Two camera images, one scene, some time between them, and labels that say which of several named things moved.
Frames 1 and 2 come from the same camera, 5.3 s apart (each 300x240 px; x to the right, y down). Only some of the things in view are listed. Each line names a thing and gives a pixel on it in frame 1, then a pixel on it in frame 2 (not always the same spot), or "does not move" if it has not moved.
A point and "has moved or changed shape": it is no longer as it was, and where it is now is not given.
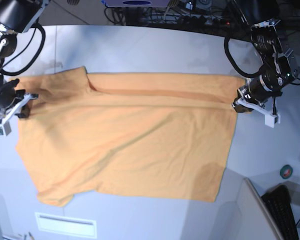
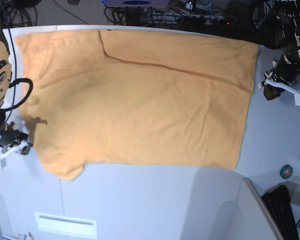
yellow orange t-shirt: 127,134 has moved or changed shape
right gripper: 257,89 to 288,68
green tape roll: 286,171 does not move
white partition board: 255,222 does not move
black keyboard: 277,204 does not move
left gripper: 5,94 to 10,136
